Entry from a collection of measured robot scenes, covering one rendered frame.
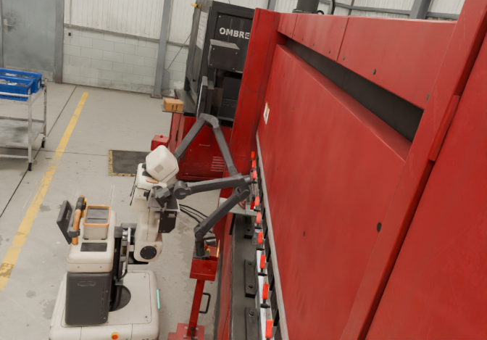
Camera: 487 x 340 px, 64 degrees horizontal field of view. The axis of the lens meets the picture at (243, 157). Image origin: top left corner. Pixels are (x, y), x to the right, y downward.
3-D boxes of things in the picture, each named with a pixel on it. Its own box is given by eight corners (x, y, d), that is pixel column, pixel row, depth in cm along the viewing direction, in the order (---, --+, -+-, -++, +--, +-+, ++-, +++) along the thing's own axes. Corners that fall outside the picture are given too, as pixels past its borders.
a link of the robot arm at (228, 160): (209, 120, 267) (209, 119, 256) (217, 117, 267) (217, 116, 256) (230, 179, 267) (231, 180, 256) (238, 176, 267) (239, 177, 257)
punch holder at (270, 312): (264, 313, 163) (273, 282, 158) (284, 316, 164) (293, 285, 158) (267, 341, 149) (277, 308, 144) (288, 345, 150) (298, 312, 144)
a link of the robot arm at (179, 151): (204, 109, 266) (203, 107, 256) (219, 120, 267) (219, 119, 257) (166, 162, 265) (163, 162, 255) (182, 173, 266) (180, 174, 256)
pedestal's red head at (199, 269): (191, 259, 260) (196, 236, 253) (215, 262, 261) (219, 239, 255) (188, 278, 241) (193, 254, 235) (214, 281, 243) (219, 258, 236)
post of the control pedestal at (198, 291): (187, 330, 272) (198, 267, 253) (195, 330, 273) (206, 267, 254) (186, 336, 267) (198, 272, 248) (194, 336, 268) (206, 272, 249)
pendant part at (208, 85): (196, 111, 389) (202, 75, 377) (208, 112, 391) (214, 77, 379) (196, 124, 348) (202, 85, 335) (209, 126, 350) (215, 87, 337)
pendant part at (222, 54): (196, 122, 402) (210, 38, 372) (220, 126, 406) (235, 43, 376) (196, 138, 355) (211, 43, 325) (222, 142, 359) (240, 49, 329)
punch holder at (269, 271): (262, 282, 182) (269, 253, 176) (280, 285, 183) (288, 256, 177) (264, 305, 168) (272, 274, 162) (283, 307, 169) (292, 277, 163)
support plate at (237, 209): (219, 198, 277) (219, 197, 276) (255, 204, 279) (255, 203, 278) (218, 210, 260) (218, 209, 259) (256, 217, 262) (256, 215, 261)
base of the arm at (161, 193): (153, 188, 225) (154, 197, 215) (165, 180, 226) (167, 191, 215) (161, 198, 229) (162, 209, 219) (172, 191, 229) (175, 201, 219)
